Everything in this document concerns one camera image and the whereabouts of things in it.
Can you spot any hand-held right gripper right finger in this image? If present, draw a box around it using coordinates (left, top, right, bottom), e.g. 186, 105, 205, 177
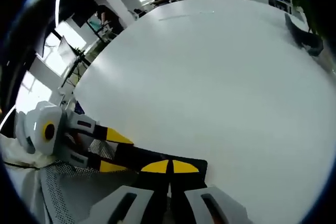
169, 159, 253, 224

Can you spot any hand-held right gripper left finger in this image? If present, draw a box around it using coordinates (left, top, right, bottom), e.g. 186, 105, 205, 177
88, 159, 171, 224

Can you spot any black remote control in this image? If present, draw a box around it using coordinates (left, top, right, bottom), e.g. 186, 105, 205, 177
114, 144, 208, 191

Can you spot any grey mesh chair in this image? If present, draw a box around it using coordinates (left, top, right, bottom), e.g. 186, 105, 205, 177
38, 139, 140, 224

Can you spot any white board on stand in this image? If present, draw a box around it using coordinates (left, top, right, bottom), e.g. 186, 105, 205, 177
57, 36, 80, 68

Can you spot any black curved headset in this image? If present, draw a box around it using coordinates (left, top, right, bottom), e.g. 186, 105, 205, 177
284, 12, 325, 57

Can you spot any green potted plant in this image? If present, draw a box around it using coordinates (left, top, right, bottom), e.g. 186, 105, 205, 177
270, 0, 321, 36

